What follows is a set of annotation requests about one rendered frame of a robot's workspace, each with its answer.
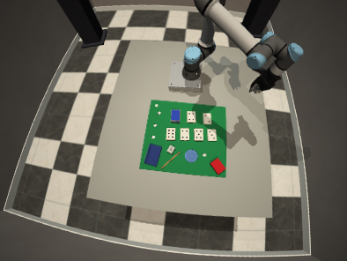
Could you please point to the cream playing card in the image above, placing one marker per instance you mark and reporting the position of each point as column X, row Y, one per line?
column 212, row 136
column 170, row 133
column 198, row 134
column 191, row 116
column 206, row 118
column 184, row 134

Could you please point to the green felt table surface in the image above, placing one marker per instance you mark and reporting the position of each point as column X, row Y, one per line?
column 179, row 165

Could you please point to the red rectangular tile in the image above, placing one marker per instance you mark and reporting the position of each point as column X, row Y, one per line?
column 217, row 166

